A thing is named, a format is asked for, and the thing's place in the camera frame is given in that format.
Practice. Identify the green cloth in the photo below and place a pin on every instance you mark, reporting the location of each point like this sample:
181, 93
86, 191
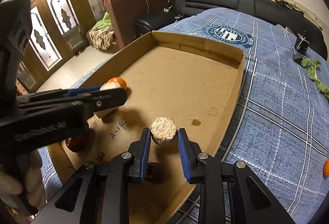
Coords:
102, 21

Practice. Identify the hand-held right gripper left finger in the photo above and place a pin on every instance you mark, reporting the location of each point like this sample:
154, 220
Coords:
145, 157

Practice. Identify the beige blanket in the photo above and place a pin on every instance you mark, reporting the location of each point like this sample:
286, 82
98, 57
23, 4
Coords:
101, 39

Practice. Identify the brown armchair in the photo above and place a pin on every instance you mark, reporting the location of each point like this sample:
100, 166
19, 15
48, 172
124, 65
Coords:
133, 13

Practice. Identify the large glossy red date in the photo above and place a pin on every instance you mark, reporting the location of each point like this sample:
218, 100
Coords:
79, 143

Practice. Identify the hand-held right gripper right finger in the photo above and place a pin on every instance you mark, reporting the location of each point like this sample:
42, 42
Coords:
186, 157

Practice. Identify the wooden glass panel door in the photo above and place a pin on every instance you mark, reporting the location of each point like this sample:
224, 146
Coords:
59, 16

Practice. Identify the black power adapter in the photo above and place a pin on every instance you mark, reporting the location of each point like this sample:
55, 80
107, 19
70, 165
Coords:
298, 59

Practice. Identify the small black device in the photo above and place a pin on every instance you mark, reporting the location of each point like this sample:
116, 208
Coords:
301, 44

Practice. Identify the white power strip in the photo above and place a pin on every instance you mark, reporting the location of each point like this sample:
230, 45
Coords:
168, 8

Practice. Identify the medium wrinkled red date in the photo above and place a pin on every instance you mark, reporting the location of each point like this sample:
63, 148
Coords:
155, 171

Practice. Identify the black leather sofa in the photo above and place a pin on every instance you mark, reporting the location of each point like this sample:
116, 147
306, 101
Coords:
218, 0

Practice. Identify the person's left hand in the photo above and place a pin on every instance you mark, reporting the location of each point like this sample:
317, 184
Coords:
33, 177

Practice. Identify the brown cardboard box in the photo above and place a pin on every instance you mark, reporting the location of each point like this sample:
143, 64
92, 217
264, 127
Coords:
174, 90

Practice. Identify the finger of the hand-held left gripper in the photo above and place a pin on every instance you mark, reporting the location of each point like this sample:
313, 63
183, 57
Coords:
82, 91
110, 100

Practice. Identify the blue plaid cloth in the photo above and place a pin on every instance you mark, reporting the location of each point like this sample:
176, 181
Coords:
277, 116

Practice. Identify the orange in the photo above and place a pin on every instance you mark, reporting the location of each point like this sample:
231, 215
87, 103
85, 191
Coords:
326, 167
121, 82

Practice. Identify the white cylindrical food chunk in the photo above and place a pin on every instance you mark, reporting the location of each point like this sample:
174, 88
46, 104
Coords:
163, 134
109, 86

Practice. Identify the green leafy vegetable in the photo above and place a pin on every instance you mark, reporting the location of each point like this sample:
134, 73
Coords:
314, 72

